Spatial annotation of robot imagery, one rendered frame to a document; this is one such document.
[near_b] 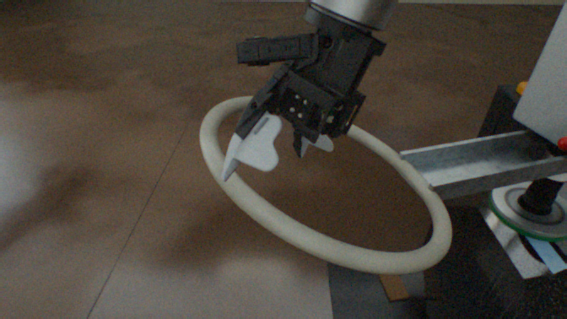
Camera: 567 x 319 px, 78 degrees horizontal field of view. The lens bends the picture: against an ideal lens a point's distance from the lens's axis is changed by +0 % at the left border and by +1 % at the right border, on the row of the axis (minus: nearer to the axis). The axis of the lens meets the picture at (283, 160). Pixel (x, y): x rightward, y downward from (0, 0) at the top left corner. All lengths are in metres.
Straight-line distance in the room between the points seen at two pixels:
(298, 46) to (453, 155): 0.62
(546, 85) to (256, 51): 0.75
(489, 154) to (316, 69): 0.70
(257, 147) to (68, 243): 2.10
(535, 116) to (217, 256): 1.60
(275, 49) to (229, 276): 1.65
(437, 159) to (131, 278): 1.66
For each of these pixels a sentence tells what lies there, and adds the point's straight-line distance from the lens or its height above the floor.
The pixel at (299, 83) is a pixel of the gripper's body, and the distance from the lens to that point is 0.36.
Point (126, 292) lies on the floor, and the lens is 2.05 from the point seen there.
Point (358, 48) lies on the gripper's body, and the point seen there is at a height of 1.49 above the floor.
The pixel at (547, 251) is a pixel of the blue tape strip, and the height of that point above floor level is 0.82.
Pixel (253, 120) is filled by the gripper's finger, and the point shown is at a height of 1.42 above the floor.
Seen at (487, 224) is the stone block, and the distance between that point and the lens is 1.33.
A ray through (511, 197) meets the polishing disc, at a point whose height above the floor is 0.90.
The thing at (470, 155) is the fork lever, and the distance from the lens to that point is 0.97.
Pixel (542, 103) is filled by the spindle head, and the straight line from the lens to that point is 1.03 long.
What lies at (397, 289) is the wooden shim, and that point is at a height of 0.03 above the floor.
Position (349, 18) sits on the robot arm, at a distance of 0.34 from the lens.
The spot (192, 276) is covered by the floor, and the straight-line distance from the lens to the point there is 2.00.
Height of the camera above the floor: 1.61
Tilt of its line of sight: 38 degrees down
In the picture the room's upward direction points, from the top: straight up
